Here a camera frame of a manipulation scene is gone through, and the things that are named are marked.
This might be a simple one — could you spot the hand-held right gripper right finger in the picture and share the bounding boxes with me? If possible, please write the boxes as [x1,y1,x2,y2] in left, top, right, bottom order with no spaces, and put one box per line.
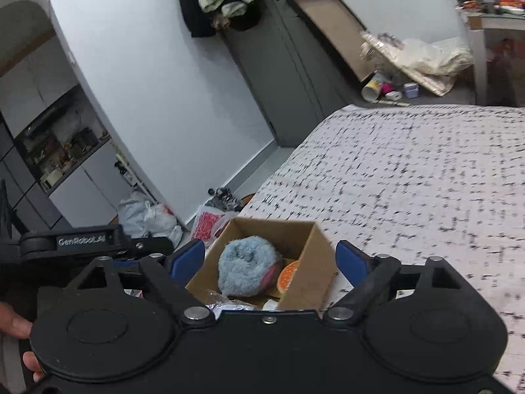
[323,240,472,328]

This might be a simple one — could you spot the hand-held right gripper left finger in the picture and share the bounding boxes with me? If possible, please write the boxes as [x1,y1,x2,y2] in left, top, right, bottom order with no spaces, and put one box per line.
[66,239,217,328]

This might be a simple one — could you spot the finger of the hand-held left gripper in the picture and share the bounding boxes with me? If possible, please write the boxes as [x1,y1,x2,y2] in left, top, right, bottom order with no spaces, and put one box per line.
[115,236,175,265]

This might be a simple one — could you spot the brown cardboard box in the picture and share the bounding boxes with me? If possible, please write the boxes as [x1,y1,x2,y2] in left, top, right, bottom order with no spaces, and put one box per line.
[185,218,339,312]

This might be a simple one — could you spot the small clear plastic bag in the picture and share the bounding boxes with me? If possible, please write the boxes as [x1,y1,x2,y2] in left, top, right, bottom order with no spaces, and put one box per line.
[203,289,257,310]

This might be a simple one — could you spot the fluffy light blue plush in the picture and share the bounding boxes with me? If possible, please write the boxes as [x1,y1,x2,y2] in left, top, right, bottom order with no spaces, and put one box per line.
[217,236,283,296]

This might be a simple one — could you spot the burger plush toy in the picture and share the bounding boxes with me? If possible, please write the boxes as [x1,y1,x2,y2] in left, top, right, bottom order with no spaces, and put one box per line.
[277,260,301,296]

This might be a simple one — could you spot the person's left hand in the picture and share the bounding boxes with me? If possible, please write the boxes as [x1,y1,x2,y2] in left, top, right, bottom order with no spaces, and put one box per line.
[0,301,44,382]

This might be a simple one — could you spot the grey white plastic bag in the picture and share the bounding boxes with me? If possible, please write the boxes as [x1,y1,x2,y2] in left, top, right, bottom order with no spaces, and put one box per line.
[118,191,183,245]

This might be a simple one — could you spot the red and white plastic bag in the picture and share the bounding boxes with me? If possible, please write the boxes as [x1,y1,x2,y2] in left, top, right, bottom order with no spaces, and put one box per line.
[191,205,239,249]

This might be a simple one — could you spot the white kitchen cabinet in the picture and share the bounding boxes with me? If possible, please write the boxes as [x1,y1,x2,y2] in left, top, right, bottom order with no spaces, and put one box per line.
[0,49,136,230]

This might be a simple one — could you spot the grey sneakers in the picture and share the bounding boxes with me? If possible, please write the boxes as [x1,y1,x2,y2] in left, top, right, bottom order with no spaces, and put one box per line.
[208,187,242,211]

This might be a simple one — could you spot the white black-patterned bedspread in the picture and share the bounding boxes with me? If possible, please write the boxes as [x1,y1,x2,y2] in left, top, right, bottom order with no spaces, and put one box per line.
[242,104,525,394]

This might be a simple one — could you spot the cylindrical paper can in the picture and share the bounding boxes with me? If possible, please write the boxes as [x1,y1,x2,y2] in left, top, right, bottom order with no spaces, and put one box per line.
[361,71,388,102]

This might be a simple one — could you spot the beige tote bag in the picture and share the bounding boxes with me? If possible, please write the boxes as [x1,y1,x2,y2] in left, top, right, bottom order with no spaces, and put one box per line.
[361,31,456,97]

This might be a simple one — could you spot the grey wardrobe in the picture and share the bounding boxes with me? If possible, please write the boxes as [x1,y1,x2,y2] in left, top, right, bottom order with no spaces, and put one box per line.
[221,0,353,148]

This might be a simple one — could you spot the large white plastic bag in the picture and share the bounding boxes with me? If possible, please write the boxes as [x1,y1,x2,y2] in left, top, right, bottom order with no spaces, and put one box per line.
[394,37,474,77]

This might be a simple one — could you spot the black hanging garment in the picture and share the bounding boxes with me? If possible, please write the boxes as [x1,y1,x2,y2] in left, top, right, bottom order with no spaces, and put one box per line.
[174,0,230,37]

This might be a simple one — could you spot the white desk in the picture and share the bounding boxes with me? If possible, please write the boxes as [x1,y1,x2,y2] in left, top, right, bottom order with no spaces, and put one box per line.
[463,6,525,105]

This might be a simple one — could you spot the black picture frame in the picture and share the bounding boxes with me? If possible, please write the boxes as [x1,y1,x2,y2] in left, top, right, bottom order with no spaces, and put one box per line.
[287,0,372,83]

